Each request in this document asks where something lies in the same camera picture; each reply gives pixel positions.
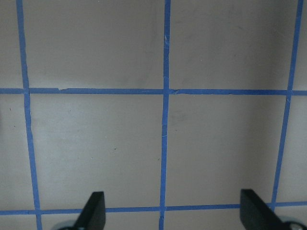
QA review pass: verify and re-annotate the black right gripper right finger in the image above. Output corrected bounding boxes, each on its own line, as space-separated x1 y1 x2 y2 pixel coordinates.
239 189 285 230

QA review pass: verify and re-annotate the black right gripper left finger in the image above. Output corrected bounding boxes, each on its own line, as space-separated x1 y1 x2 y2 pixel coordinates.
72 192 106 230

